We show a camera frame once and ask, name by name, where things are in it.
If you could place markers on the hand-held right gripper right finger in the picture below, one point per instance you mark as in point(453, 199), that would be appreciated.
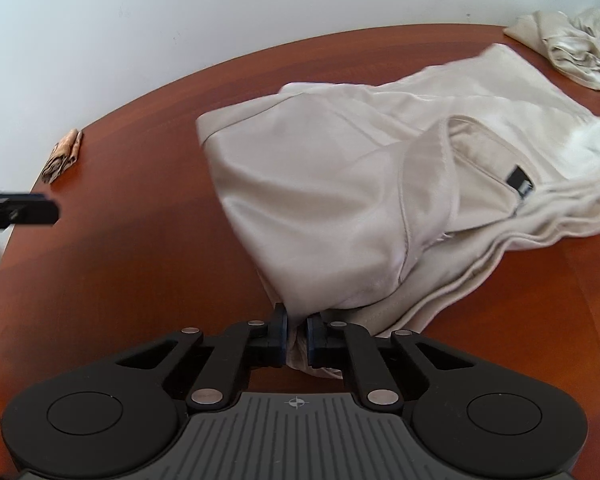
point(314, 340)

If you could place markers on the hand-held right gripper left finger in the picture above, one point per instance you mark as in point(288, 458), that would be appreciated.
point(280, 332)

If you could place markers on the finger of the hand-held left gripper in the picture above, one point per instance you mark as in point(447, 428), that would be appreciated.
point(25, 210)

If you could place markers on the beige pants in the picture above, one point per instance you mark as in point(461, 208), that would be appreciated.
point(330, 185)

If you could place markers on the patterned folded cloth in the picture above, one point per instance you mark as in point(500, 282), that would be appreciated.
point(62, 157)

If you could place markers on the beige satin garment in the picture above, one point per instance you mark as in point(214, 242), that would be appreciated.
point(565, 42)

